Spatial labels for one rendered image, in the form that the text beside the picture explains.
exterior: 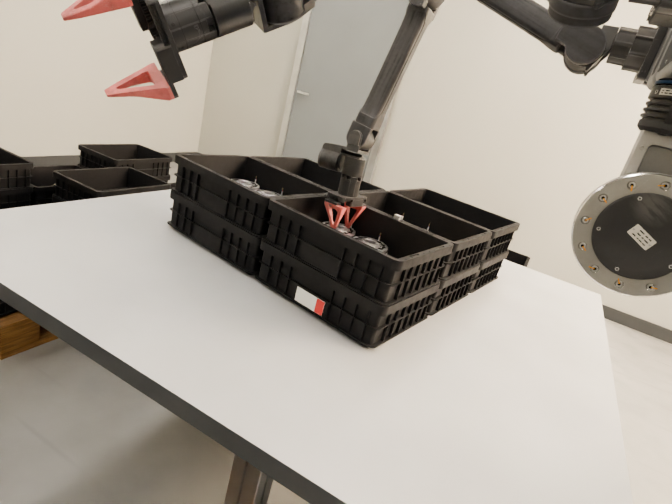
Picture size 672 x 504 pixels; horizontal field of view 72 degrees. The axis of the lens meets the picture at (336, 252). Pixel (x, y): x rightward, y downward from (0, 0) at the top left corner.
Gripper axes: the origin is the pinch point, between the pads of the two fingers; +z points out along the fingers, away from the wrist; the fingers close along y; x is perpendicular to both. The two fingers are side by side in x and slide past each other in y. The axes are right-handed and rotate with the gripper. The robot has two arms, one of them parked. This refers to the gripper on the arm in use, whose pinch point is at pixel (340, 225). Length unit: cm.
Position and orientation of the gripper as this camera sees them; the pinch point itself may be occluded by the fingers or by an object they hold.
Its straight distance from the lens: 131.7
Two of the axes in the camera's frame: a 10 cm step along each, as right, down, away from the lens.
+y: -6.6, 1.1, -7.4
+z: -2.1, 9.3, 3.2
